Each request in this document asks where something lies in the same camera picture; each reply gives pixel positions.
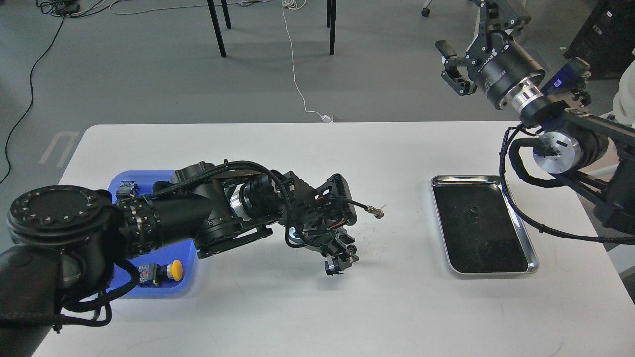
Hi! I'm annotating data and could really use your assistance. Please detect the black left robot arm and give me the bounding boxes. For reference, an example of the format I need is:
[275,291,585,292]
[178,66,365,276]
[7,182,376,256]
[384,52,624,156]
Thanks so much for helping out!
[1,161,384,357]

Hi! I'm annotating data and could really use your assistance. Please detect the blue plastic tray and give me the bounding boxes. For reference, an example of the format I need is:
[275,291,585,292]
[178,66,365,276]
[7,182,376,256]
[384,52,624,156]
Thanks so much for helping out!
[108,170,197,299]

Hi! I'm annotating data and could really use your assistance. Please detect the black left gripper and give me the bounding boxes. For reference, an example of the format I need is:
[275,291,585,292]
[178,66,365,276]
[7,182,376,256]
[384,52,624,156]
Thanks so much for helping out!
[285,227,359,276]

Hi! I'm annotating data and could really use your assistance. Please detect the small black gear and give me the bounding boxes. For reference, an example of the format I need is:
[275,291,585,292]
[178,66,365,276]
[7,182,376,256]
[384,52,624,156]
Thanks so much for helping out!
[468,205,480,217]

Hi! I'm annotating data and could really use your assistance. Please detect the black table legs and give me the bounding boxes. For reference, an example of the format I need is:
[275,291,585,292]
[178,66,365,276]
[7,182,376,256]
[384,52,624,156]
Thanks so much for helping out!
[206,0,338,58]

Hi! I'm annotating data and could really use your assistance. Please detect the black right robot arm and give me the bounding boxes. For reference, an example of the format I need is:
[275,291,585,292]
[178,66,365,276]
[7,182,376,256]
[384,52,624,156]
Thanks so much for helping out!
[435,0,635,245]

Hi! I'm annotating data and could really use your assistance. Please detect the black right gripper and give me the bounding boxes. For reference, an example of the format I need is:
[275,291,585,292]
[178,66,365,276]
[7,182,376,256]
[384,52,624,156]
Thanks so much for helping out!
[435,0,546,110]

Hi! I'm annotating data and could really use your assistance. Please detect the silver metal tray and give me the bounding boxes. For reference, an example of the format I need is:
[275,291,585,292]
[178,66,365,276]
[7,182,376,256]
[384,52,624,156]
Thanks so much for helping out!
[430,175,539,278]

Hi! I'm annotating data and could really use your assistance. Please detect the yellow push button switch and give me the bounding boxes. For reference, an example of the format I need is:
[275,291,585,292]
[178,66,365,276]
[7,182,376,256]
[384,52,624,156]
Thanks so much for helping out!
[138,259,184,287]

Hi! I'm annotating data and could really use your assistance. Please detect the black equipment case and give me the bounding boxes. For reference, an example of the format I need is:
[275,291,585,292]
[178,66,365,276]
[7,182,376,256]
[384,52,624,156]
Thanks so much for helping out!
[563,0,635,80]

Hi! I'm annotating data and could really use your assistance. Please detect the white cable with plug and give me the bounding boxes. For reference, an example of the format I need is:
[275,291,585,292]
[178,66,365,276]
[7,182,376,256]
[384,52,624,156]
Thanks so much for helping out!
[281,0,334,123]

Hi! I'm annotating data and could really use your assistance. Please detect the white chair at right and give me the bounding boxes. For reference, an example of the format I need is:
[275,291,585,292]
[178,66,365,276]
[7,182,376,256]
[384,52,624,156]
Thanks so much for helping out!
[593,49,635,185]

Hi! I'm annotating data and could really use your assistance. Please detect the black floor cable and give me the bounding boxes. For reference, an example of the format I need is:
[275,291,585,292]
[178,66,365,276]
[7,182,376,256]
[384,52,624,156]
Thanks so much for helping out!
[0,0,239,185]

